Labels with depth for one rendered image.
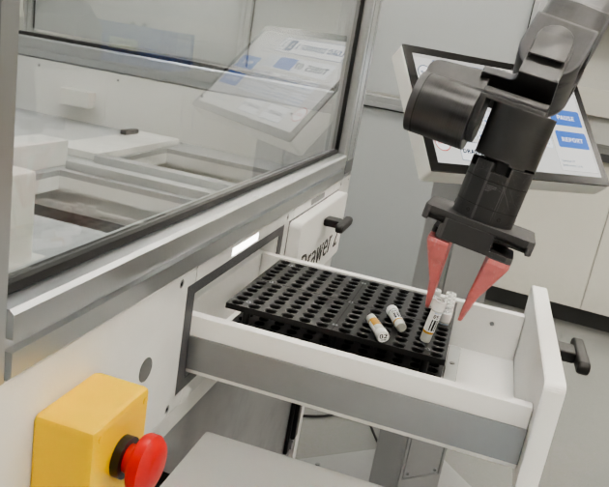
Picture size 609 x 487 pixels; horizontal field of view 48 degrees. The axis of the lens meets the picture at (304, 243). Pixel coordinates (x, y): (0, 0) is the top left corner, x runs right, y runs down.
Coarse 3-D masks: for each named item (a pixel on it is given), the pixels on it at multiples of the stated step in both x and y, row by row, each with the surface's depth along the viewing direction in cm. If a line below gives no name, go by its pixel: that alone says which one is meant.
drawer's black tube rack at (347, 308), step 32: (256, 288) 75; (288, 288) 75; (320, 288) 77; (352, 288) 80; (384, 288) 80; (256, 320) 72; (288, 320) 67; (320, 320) 68; (352, 320) 69; (384, 320) 71; (416, 320) 72; (352, 352) 69; (384, 352) 71; (416, 352) 64
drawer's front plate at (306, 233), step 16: (336, 192) 116; (320, 208) 103; (336, 208) 112; (304, 224) 93; (320, 224) 103; (288, 240) 93; (304, 240) 95; (320, 240) 105; (336, 240) 119; (288, 256) 93
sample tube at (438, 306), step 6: (438, 300) 65; (444, 300) 65; (432, 306) 65; (438, 306) 65; (444, 306) 65; (432, 312) 65; (438, 312) 65; (432, 318) 65; (438, 318) 65; (426, 324) 66; (432, 324) 66; (426, 330) 66; (432, 330) 66; (420, 336) 67; (426, 336) 66; (426, 342) 66
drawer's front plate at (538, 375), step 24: (528, 312) 79; (528, 336) 74; (552, 336) 66; (528, 360) 69; (552, 360) 60; (528, 384) 65; (552, 384) 56; (552, 408) 56; (528, 432) 58; (552, 432) 56; (528, 456) 57; (528, 480) 58
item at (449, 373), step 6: (450, 348) 80; (456, 348) 80; (450, 354) 78; (456, 354) 78; (450, 360) 76; (456, 360) 76; (450, 366) 75; (456, 366) 75; (444, 372) 73; (450, 372) 73; (456, 372) 74; (444, 378) 72; (450, 378) 72
